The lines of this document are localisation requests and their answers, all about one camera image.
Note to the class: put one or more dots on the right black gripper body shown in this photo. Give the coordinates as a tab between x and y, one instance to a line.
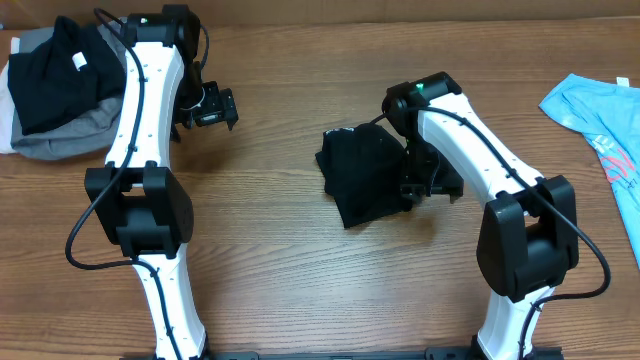
428	168

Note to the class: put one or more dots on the light blue t-shirt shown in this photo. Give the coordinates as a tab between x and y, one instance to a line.
607	116

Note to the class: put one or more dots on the black t-shirt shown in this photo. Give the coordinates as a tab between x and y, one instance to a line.
362	168

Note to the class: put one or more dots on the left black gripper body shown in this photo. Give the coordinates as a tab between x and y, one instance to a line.
198	102

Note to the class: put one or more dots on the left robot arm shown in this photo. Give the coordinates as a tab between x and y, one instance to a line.
139	202

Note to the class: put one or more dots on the folded black shirt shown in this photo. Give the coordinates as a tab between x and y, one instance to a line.
64	77

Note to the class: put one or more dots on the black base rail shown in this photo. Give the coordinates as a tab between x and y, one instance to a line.
340	356

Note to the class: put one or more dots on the folded white shirt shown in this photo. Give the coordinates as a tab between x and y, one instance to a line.
7	113

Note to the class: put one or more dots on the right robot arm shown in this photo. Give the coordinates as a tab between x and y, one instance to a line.
526	243

